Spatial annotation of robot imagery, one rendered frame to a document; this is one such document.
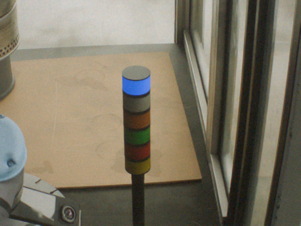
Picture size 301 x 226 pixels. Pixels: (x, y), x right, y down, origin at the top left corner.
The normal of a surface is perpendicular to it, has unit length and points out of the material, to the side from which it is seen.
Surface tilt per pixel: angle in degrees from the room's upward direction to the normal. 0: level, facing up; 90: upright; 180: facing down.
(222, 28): 90
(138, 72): 0
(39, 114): 0
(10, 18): 90
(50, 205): 49
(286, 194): 90
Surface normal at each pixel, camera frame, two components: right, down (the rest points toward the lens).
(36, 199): 0.64, -0.33
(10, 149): 0.18, -0.43
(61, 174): 0.00, -0.83
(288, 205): 0.05, 0.56
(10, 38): 0.93, 0.20
